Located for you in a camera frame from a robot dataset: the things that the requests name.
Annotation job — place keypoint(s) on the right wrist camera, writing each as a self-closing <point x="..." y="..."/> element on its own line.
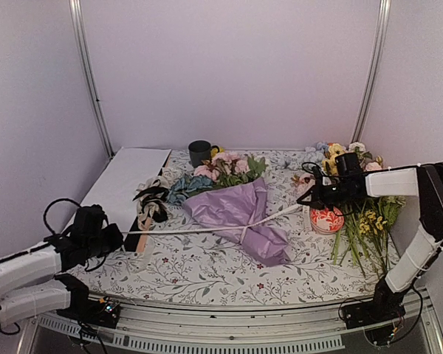
<point x="314" y="174"/>

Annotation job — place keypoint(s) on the left aluminium frame post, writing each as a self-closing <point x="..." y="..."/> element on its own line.
<point x="83" y="50"/>

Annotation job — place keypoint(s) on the pink rose stem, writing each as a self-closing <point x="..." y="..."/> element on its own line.
<point x="207" y="171"/>
<point x="231" y="169"/>

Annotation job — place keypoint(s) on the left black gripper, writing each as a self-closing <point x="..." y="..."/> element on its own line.
<point x="116" y="237"/>

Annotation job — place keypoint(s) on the front aluminium rail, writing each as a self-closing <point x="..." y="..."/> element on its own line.
<point x="150" y="327"/>

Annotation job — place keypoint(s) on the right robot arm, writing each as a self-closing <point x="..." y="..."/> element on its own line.
<point x="419" y="183"/>

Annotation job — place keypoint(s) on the white printed ribbon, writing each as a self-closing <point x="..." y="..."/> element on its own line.
<point x="289" y="210"/>

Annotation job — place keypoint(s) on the aluminium frame post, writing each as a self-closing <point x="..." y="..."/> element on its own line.
<point x="373" y="69"/>
<point x="83" y="50"/>

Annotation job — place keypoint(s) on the right aluminium frame post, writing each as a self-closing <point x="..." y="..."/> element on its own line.
<point x="373" y="69"/>

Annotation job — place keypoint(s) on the red patterned bowl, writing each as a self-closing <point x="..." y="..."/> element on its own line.
<point x="326" y="221"/>

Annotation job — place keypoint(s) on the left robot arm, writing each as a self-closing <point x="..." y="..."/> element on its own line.
<point x="37" y="280"/>

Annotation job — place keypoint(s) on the blue hydrangea stem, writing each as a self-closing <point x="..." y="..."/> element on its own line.
<point x="186" y="187"/>

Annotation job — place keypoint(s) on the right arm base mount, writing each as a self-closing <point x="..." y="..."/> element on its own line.
<point x="355" y="312"/>

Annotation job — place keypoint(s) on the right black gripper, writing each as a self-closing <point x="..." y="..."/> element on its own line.
<point x="316" y="193"/>

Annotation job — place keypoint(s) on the dark grey mug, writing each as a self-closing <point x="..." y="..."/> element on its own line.
<point x="199" y="151"/>

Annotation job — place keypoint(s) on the pink wrapping paper sheet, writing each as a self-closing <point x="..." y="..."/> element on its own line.
<point x="236" y="213"/>

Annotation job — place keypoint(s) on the yellow flower stem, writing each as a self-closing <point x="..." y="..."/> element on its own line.
<point x="215" y="150"/>

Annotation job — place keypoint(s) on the pile of fake flowers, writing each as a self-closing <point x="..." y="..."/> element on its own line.
<point x="367" y="222"/>

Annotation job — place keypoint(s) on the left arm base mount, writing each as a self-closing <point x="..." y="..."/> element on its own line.
<point x="103" y="312"/>

